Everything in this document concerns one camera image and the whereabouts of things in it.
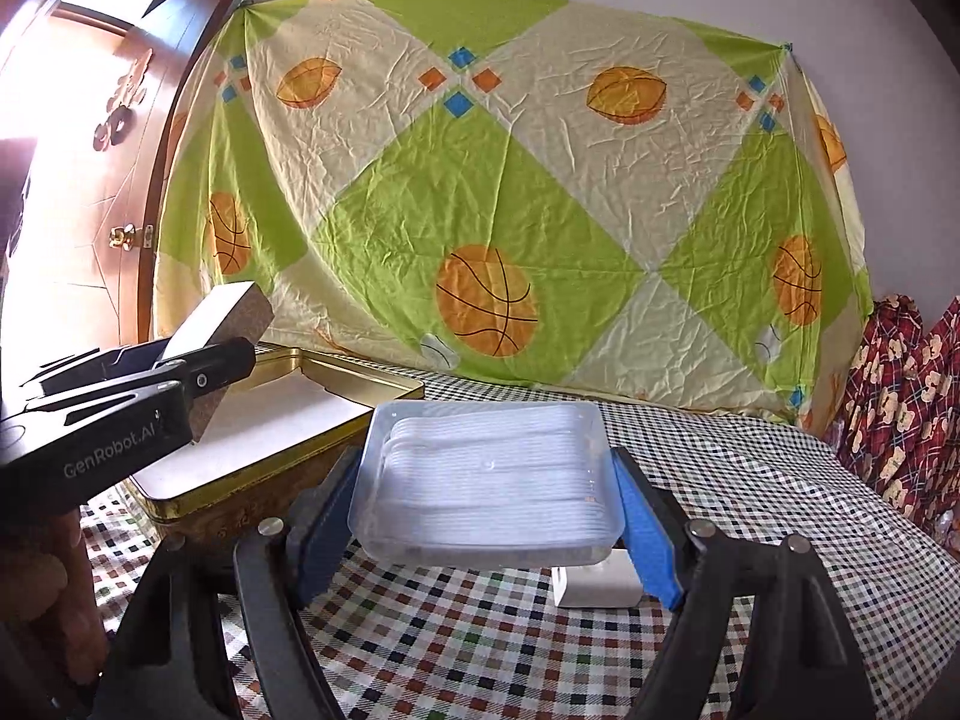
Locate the gold metal tin box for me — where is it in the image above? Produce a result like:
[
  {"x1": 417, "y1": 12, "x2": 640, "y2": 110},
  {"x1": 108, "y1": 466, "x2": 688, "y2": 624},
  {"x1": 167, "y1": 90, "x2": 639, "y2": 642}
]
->
[{"x1": 117, "y1": 344, "x2": 425, "y2": 548}]

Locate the red bear pattern cloth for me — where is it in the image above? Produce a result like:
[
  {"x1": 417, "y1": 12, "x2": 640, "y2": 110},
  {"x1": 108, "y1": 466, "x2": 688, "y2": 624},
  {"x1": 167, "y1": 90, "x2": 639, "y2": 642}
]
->
[{"x1": 838, "y1": 294, "x2": 958, "y2": 535}]

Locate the brass door knob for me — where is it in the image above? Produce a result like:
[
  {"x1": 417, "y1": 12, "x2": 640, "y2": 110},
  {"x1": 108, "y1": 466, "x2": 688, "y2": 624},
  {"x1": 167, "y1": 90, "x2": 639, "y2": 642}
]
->
[{"x1": 107, "y1": 223, "x2": 142, "y2": 252}]

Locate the person's left hand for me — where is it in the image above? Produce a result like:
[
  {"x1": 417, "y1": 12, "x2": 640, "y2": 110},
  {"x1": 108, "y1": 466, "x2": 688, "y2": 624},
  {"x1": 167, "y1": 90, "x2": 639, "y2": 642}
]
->
[{"x1": 2, "y1": 509, "x2": 109, "y2": 684}]

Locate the checkered tablecloth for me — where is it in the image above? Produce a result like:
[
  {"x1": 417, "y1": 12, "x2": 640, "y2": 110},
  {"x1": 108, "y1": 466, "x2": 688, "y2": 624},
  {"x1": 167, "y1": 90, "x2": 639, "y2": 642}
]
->
[{"x1": 94, "y1": 361, "x2": 958, "y2": 718}]

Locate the brown wooden door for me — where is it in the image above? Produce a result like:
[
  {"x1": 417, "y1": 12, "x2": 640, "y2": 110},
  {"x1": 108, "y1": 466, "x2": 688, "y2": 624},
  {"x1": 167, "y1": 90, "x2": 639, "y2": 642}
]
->
[{"x1": 2, "y1": 0, "x2": 235, "y2": 372}]

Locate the basketball pattern hanging sheet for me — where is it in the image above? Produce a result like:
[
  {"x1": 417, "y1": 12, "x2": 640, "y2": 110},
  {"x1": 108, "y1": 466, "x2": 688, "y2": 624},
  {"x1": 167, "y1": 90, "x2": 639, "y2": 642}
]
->
[{"x1": 153, "y1": 0, "x2": 872, "y2": 433}]

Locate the white cork-sided box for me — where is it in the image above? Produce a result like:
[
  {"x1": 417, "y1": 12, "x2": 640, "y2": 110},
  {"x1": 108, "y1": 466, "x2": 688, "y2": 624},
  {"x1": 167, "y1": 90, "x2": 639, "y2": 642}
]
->
[{"x1": 155, "y1": 281, "x2": 274, "y2": 442}]

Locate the white charger box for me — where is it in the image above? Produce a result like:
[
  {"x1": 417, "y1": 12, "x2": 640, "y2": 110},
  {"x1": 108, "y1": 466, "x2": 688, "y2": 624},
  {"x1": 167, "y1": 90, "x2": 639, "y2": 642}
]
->
[{"x1": 551, "y1": 550, "x2": 644, "y2": 610}]

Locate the clear plastic lidded container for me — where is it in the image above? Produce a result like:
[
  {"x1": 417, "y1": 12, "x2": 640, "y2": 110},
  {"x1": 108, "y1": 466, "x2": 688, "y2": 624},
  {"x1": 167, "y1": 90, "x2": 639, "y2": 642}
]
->
[{"x1": 348, "y1": 400, "x2": 625, "y2": 571}]

